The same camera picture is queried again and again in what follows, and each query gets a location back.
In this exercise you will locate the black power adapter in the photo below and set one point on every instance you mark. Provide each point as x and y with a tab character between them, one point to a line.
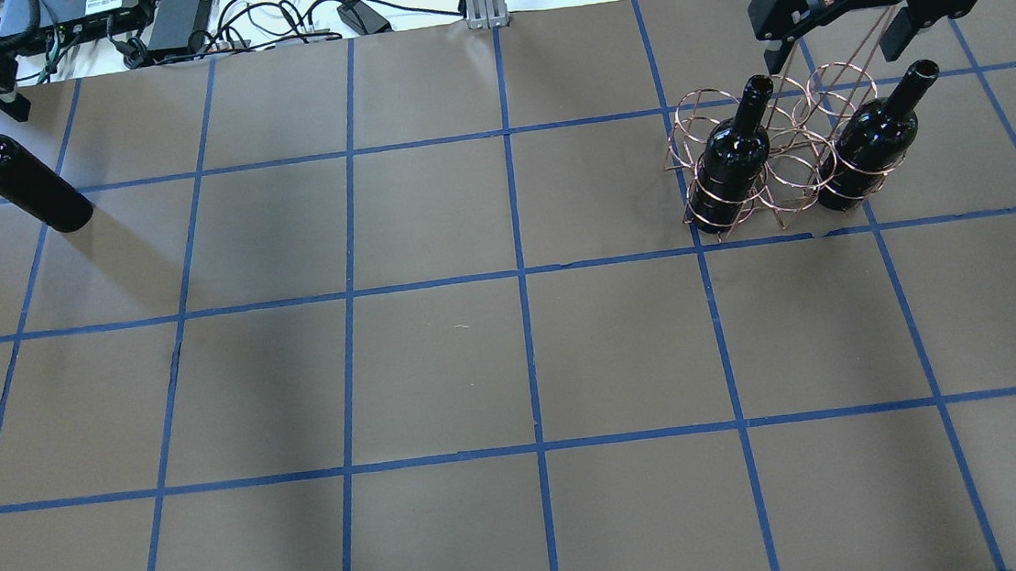
179	28

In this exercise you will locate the dark glass wine bottle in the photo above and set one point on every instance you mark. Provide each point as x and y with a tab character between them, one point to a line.
28	183

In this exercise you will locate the wine bottle in basket left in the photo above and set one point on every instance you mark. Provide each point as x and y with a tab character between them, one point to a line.
735	154

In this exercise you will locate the wine bottle in basket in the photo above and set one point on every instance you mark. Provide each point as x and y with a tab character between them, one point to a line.
735	154
874	141

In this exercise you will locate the wine bottle in basket right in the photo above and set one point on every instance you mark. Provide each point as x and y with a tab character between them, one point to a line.
874	141

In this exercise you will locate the copper wire wine basket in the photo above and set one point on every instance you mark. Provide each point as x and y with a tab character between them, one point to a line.
804	122

